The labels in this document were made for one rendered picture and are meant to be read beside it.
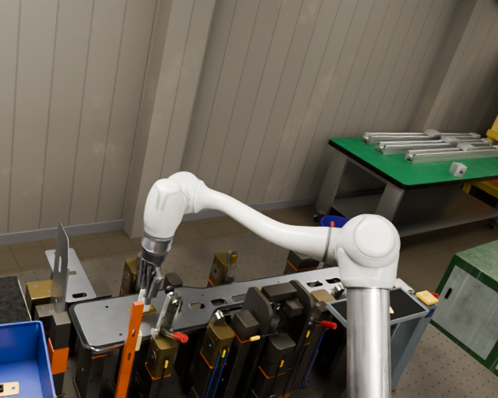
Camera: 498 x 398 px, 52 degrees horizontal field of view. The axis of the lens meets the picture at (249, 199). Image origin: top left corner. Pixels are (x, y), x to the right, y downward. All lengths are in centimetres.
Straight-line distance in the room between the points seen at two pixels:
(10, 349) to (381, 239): 95
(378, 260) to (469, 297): 259
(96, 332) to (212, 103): 258
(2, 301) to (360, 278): 103
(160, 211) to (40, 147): 212
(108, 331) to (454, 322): 271
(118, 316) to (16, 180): 199
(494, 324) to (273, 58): 244
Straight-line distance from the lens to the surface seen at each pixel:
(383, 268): 122
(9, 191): 358
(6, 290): 173
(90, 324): 166
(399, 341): 210
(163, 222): 145
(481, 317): 375
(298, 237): 141
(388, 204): 436
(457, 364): 261
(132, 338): 152
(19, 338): 146
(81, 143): 356
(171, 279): 191
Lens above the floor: 211
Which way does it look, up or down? 25 degrees down
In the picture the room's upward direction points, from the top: 16 degrees clockwise
